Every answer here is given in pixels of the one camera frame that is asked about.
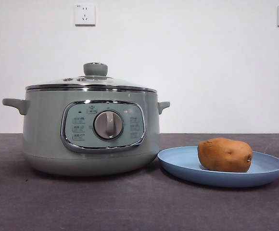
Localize brown potato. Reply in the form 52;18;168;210
197;137;254;173

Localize pale green electric steamer pot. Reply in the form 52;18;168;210
2;88;171;178

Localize glass lid with green knob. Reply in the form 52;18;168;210
25;62;158;93

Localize blue round plate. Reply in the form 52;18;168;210
157;146;279;188

